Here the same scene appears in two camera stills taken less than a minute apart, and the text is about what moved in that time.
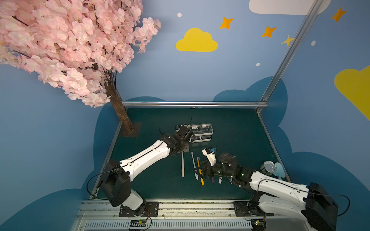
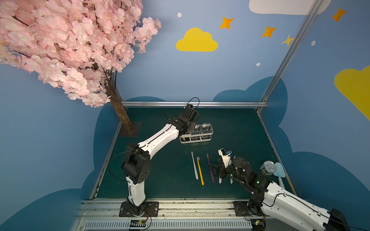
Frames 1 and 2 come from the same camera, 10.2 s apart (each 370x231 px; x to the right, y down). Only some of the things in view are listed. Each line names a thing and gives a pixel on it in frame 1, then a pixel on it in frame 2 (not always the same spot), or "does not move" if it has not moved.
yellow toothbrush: x=198 y=163 does not move
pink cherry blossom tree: x=79 y=46 does not move
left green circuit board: x=138 y=223 does not move
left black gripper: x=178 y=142 -> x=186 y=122
